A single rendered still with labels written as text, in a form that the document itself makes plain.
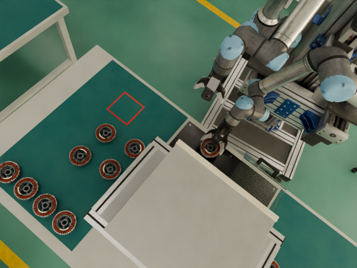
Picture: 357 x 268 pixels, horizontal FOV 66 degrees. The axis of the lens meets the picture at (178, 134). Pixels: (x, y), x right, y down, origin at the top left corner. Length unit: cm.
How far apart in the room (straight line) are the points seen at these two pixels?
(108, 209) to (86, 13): 237
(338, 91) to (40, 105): 149
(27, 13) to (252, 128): 184
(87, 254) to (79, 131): 64
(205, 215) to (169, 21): 246
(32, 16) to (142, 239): 165
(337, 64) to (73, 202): 134
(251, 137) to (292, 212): 85
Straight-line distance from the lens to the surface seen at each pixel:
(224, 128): 142
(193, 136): 160
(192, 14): 324
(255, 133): 239
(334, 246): 183
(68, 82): 179
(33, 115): 174
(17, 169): 161
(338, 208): 284
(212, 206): 95
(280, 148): 245
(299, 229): 173
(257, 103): 143
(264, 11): 148
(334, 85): 121
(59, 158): 160
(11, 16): 218
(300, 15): 115
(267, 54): 108
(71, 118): 167
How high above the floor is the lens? 223
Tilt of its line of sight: 67 degrees down
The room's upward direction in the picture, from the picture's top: 21 degrees clockwise
